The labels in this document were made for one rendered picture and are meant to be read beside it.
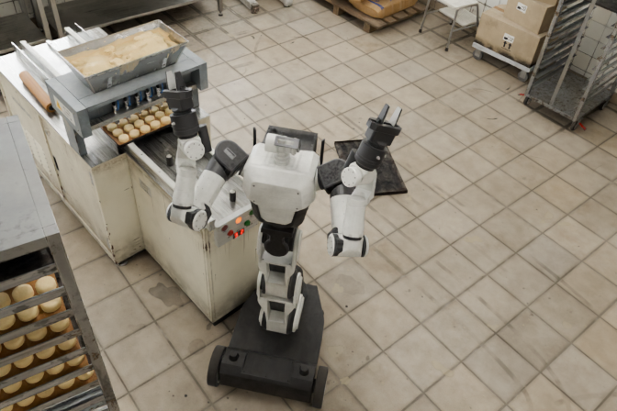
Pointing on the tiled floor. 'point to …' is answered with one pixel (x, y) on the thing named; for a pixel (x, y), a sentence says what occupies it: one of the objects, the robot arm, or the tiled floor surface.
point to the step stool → (458, 1)
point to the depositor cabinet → (109, 228)
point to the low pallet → (359, 10)
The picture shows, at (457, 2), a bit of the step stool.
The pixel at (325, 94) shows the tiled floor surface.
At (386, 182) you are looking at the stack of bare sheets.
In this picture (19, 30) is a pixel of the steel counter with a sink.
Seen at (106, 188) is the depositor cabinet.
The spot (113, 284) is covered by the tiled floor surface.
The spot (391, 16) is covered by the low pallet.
